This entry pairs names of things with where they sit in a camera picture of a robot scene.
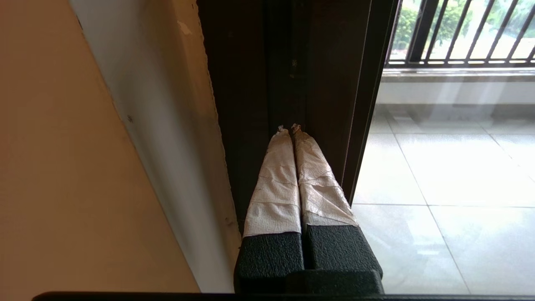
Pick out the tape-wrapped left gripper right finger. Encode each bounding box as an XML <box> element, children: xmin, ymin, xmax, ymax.
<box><xmin>291</xmin><ymin>123</ymin><xmax>383</xmax><ymax>278</ymax></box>

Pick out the grey stone window sill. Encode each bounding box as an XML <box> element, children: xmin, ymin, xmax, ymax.
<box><xmin>378</xmin><ymin>67</ymin><xmax>535</xmax><ymax>83</ymax></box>

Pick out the black balcony railing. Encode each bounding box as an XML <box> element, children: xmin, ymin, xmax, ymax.
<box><xmin>385</xmin><ymin>0</ymin><xmax>535</xmax><ymax>69</ymax></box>

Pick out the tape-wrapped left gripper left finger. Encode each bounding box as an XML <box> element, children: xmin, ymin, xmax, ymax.
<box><xmin>233</xmin><ymin>125</ymin><xmax>305</xmax><ymax>293</ymax></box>

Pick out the black window frame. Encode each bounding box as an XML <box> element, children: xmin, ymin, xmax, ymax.
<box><xmin>406</xmin><ymin>0</ymin><xmax>440</xmax><ymax>64</ymax></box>

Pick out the dark framed sliding glass door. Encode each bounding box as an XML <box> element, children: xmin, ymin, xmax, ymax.
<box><xmin>293</xmin><ymin>0</ymin><xmax>535</xmax><ymax>295</ymax></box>

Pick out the dark sliding door frame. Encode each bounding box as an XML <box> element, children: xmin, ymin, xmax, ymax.
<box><xmin>196</xmin><ymin>0</ymin><xmax>301</xmax><ymax>235</ymax></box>

